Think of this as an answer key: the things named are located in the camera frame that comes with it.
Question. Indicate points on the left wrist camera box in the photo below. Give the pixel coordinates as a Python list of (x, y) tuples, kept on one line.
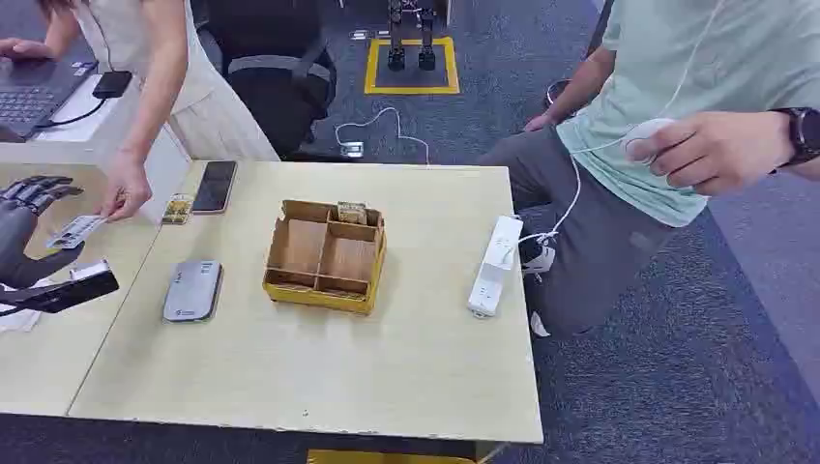
[(83, 287)]

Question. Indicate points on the wooden compartment box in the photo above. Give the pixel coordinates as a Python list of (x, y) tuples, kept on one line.
[(323, 259)]

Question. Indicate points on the seated person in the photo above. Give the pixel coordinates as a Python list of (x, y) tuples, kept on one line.
[(640, 96)]

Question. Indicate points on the white round handheld device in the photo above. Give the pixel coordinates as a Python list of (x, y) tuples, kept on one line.
[(642, 131)]

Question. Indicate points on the black wrist watch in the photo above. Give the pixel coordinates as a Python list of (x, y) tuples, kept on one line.
[(804, 134)]

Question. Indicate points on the dark laptop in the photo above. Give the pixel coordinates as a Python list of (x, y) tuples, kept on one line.
[(32, 93)]

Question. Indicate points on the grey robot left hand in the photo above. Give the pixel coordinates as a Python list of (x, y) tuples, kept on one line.
[(14, 243)]

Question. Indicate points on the white power strip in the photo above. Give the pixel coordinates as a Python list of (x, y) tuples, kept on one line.
[(494, 266)]

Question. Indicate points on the seated person's hand with device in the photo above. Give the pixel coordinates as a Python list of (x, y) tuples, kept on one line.
[(717, 150)]

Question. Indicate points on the black office chair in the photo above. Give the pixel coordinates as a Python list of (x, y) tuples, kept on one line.
[(275, 83)]

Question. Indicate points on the yellow printed card stack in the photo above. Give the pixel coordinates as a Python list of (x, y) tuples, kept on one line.
[(177, 209)]

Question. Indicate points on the white paper sheet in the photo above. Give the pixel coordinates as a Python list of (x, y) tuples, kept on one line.
[(18, 320)]

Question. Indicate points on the standing person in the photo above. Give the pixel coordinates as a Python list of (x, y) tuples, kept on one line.
[(192, 77)]

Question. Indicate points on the black power adapter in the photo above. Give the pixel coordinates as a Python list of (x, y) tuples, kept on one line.
[(113, 84)]

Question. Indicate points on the black robot legs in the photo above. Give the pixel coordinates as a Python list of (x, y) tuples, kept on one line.
[(411, 38)]

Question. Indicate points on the standing person's hand with card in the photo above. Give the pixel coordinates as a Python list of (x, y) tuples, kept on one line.
[(127, 187)]

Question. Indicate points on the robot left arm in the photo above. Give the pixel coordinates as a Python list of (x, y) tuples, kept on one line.
[(13, 300)]

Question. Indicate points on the white printed card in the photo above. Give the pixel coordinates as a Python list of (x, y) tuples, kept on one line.
[(75, 232)]

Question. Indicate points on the silver floor plug adapter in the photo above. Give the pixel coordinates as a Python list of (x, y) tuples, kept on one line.
[(351, 150)]

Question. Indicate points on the standing person's hand on laptop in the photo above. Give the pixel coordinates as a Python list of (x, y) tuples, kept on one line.
[(22, 49)]

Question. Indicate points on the seated person's resting hand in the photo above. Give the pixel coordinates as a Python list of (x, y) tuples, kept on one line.
[(539, 122)]

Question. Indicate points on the cards stack in box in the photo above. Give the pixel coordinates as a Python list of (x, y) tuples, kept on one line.
[(351, 213)]

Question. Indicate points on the grey flat card reader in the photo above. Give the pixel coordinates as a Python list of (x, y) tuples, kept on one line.
[(192, 291)]

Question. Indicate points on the black smartphone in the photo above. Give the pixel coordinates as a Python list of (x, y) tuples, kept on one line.
[(215, 186)]

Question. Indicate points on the yellow floor tape square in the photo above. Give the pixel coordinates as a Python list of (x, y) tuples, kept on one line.
[(371, 67)]

